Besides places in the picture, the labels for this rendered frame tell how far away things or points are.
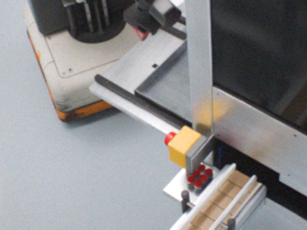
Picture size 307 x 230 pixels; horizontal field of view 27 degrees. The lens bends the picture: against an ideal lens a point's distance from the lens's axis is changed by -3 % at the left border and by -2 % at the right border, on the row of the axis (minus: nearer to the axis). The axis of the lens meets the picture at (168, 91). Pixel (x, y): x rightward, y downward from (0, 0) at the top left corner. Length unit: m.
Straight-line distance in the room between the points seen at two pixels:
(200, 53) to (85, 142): 1.58
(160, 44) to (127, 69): 0.14
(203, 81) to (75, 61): 1.45
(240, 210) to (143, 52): 0.65
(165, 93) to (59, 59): 1.09
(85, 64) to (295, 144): 1.57
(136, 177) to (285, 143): 1.41
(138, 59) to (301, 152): 0.73
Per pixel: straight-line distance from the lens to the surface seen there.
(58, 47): 2.94
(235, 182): 1.62
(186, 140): 1.57
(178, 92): 1.87
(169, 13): 1.54
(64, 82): 2.78
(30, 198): 2.80
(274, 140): 1.45
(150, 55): 1.98
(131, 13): 1.68
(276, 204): 1.66
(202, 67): 1.43
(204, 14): 1.31
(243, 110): 1.44
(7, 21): 3.58
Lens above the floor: 2.30
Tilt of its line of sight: 49 degrees down
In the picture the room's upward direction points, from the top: 6 degrees counter-clockwise
